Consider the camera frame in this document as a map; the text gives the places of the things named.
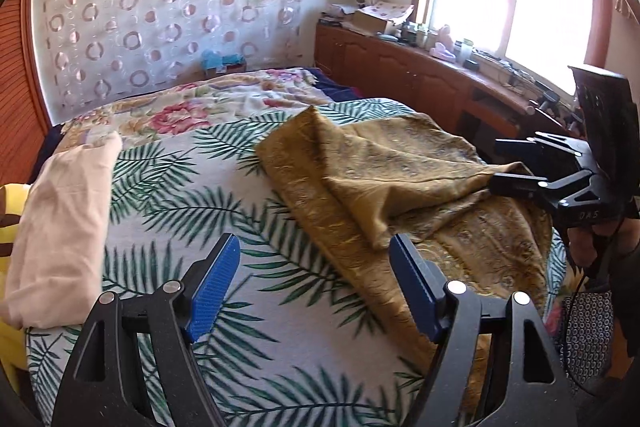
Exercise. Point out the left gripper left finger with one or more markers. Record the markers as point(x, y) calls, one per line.
point(103, 382)

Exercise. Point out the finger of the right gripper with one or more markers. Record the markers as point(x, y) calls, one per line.
point(535, 151)
point(517, 185)

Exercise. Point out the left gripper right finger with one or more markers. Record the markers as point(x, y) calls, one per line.
point(523, 383)

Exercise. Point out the mustard gold patterned cloth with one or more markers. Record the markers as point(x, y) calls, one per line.
point(352, 188)

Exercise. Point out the long wooden cabinet desk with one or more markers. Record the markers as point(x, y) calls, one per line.
point(461, 102)

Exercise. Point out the folded pink cloth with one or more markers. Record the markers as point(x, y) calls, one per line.
point(55, 273)

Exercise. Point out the pink toy on sill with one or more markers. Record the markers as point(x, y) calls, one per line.
point(443, 48)

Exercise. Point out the navy blue bed sheet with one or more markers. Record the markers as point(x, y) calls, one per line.
point(332, 89)

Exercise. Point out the cardboard box on cabinet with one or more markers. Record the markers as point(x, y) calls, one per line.
point(381, 17)

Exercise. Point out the floral cream quilt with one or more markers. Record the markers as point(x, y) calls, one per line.
point(151, 117)

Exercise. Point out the teal toy on headboard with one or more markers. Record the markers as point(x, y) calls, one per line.
point(214, 63)

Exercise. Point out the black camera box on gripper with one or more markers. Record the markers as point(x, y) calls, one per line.
point(612, 125)

